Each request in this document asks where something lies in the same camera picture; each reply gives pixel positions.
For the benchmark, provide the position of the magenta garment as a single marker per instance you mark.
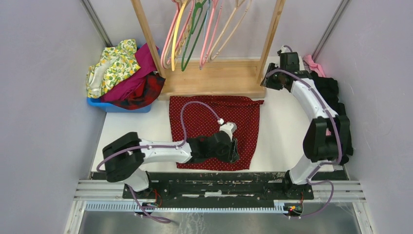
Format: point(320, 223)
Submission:
point(136, 82)

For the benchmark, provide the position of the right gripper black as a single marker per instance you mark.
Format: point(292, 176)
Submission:
point(268, 82)

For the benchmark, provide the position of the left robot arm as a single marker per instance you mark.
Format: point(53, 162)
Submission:
point(124, 156)

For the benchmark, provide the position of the wooden hanger rack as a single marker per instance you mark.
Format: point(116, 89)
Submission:
point(232, 77)

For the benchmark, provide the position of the lemon print garment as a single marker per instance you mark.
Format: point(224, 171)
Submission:
point(116, 64)

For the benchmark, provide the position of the white cable duct strip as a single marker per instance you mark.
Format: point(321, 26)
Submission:
point(131, 206)

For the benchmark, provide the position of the pink garment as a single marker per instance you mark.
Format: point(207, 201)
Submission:
point(313, 66)

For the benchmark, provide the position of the red black plaid garment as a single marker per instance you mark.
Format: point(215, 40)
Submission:
point(143, 95)

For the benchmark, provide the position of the green hanger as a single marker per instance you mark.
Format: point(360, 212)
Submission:
point(198, 19)

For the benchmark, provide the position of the wooden hanger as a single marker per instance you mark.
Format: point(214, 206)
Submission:
point(232, 23)

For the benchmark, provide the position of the pink hanger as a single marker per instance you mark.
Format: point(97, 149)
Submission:
point(212, 25)
point(183, 33)

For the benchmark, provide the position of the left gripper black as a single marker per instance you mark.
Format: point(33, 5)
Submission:
point(234, 155)

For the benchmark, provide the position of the pink hanger right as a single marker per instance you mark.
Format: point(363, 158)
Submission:
point(212, 25)

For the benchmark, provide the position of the pink hanger left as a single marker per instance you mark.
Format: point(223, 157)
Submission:
point(183, 33)

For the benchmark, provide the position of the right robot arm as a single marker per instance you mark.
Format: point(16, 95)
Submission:
point(326, 139)

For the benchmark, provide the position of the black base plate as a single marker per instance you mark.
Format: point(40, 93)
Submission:
point(224, 190)

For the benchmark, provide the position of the yellow hanger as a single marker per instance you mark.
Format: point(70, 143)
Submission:
point(175, 32)

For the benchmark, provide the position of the red polka dot skirt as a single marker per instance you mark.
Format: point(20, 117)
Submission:
point(198, 115)

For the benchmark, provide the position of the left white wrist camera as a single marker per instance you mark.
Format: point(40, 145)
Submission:
point(228, 127)

